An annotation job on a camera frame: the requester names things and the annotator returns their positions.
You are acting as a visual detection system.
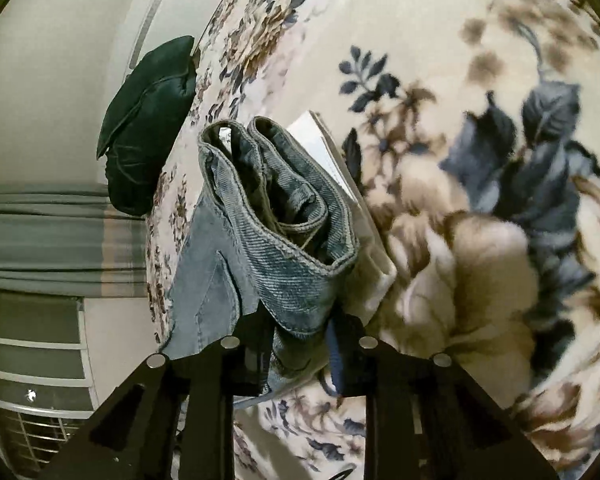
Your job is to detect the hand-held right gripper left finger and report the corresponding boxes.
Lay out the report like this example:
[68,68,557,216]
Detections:
[36,314,277,480]

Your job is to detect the floral printed blanket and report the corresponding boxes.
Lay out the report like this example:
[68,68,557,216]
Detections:
[145,0,600,480]

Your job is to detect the grey-green curtain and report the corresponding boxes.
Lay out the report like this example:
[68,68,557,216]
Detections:
[0,184,149,298]

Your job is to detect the light blue denim pants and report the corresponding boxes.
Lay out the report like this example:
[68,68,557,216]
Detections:
[161,116,361,405]

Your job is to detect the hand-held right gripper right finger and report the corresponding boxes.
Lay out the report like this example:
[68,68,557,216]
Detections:
[326,313,561,480]

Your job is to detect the dark green pillow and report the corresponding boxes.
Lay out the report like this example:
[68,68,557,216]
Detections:
[96,35,198,217]

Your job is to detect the white folded cloth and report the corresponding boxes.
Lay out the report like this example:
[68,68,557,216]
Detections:
[286,110,398,326]

